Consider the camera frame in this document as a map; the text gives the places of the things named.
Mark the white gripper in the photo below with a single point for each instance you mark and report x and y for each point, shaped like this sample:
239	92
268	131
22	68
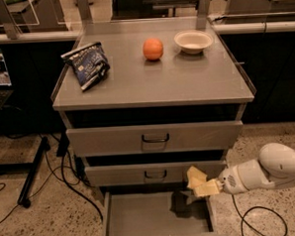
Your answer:
229	180

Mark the yellow sponge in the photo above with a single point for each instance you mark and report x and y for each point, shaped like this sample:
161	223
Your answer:
195	177

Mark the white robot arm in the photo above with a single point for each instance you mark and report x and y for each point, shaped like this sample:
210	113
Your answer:
274	168

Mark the grey metal drawer cabinet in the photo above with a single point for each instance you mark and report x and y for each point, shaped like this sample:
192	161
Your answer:
177	88

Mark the grey open bottom drawer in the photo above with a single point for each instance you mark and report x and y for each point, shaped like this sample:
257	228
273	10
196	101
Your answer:
163	213

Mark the grey middle drawer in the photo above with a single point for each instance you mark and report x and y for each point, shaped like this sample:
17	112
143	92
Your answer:
149	173

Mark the grey top drawer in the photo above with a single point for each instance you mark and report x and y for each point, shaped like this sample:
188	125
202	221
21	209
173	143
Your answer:
205	136

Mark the white paper bowl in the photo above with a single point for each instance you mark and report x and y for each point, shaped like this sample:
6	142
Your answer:
193	42

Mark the orange ball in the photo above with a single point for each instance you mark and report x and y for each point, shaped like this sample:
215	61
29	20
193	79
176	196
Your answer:
153	49

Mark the blue chip bag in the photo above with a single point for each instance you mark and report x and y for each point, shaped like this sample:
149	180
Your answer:
89	63

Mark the black stand leg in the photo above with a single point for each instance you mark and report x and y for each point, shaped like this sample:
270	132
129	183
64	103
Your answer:
23	199

